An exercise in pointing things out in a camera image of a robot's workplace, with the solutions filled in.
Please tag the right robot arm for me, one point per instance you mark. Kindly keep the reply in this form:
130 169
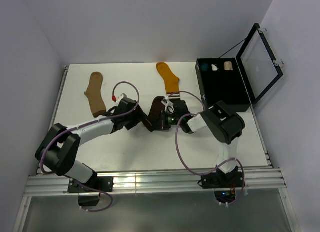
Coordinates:
225 124

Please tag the tan ribbed sock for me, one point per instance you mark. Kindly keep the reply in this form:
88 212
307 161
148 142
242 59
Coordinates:
94 96

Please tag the glass box lid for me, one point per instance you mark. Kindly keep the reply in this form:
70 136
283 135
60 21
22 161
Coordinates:
259 67

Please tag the aluminium front frame rails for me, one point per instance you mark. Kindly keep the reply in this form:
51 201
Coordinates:
162 181

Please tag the aluminium table edge rail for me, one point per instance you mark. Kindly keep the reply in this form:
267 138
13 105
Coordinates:
41 167

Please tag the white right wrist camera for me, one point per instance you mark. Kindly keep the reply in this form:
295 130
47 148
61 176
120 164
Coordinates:
168 105

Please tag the white rolled sock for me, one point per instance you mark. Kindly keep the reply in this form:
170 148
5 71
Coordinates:
214 67

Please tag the dark brown striped-cuff sock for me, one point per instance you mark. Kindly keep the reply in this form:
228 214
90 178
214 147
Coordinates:
153 121

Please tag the beige rolled sock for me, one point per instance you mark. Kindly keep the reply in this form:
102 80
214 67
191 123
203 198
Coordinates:
228 66

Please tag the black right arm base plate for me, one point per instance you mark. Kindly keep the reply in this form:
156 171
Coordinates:
220 180

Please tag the black storage box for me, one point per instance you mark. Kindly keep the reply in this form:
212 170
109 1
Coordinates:
227 86

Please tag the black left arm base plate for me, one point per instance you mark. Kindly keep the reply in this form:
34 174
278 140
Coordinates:
101 183

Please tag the mustard yellow striped-cuff sock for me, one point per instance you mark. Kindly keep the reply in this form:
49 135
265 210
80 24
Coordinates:
171 81

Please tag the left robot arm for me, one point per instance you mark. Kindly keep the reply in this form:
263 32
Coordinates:
58 150

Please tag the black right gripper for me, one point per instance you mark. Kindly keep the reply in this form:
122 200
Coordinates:
164 124

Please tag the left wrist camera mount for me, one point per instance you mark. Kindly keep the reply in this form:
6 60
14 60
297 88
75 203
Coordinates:
118 98

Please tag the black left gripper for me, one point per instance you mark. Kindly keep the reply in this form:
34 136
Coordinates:
139 115

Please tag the teal rolled sock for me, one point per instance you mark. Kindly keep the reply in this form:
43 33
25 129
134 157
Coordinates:
204 67

